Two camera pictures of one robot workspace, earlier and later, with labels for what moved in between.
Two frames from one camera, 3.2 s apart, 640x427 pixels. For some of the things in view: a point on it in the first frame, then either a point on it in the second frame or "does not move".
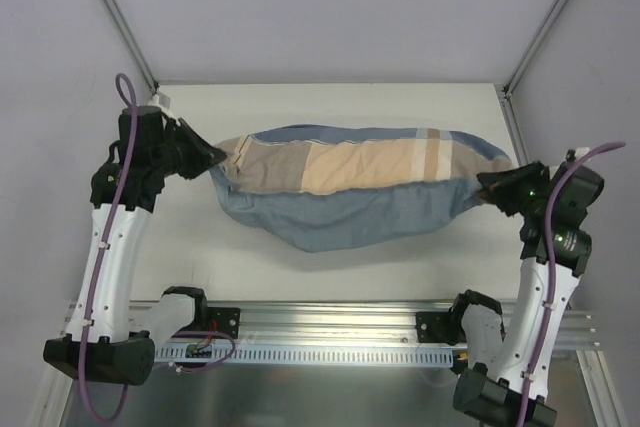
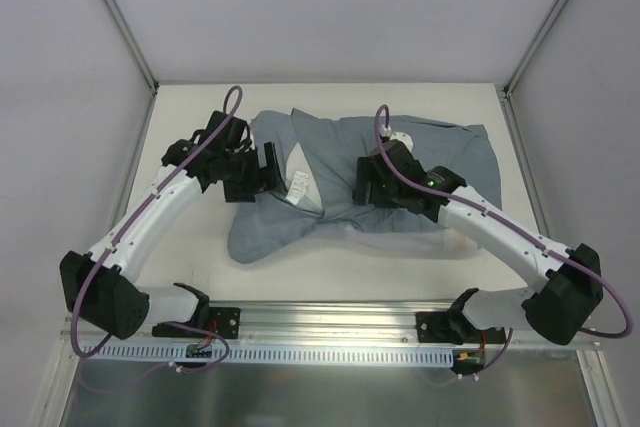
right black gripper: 513,187 → 365,180
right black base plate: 440,327 does not move
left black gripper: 185,150 → 267,167
